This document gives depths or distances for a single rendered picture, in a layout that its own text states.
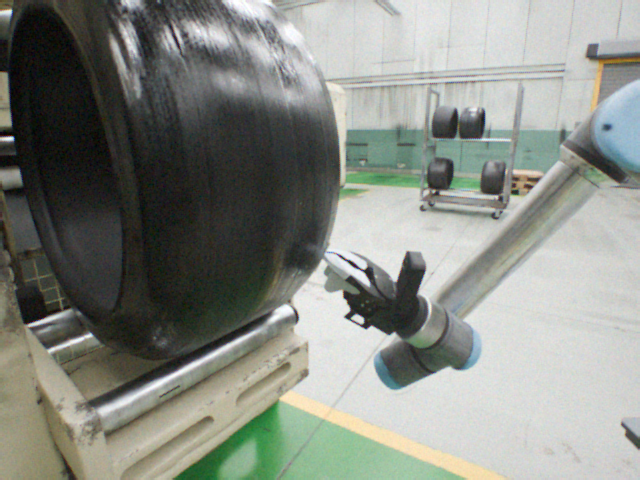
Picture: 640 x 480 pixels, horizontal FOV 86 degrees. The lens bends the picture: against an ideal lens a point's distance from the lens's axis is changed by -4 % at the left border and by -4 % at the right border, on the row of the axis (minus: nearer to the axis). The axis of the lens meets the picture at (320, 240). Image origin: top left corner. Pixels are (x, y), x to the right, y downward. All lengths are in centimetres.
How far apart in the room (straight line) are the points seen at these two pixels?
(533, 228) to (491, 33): 1131
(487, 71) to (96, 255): 1143
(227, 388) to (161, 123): 38
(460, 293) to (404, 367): 20
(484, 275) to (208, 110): 61
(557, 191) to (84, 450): 77
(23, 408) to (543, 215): 82
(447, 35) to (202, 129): 1190
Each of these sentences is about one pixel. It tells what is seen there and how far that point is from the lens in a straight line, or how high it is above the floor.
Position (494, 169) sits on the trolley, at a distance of 586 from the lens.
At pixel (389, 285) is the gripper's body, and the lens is 62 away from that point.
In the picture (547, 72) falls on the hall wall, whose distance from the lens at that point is 1171.
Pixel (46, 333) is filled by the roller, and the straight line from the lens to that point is 75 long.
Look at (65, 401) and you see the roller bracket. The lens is 49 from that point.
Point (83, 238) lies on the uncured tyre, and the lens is 83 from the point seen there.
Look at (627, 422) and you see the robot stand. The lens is 112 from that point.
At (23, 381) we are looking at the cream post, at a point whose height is 95.
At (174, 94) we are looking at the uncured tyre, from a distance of 35.
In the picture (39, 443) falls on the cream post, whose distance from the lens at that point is 59.
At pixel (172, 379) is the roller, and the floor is 91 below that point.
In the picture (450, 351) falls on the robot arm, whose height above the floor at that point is 84.
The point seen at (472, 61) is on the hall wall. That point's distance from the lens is 1189.
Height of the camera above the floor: 122
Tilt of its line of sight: 16 degrees down
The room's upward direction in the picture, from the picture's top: straight up
